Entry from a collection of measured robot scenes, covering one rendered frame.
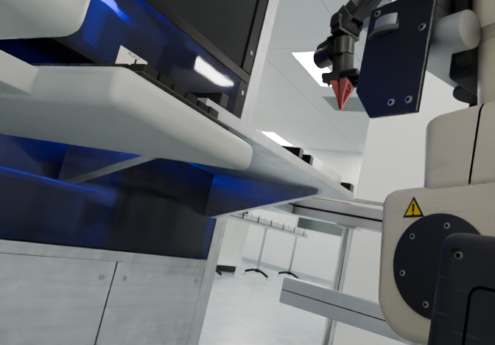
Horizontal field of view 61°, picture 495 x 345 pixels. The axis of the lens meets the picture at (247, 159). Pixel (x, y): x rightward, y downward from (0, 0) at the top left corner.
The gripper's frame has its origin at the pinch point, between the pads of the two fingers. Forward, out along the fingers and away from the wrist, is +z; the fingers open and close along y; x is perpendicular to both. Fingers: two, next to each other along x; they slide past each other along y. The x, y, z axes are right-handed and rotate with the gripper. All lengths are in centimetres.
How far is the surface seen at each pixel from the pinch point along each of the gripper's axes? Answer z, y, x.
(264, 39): -30.7, 31.5, -9.3
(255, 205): 27.4, 22.5, 1.6
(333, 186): 22.9, -1.5, 7.1
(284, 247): 21, 390, -796
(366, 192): -1, 31, -143
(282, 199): 25.6, 14.5, 1.6
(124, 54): 0, 36, 44
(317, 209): 18, 36, -81
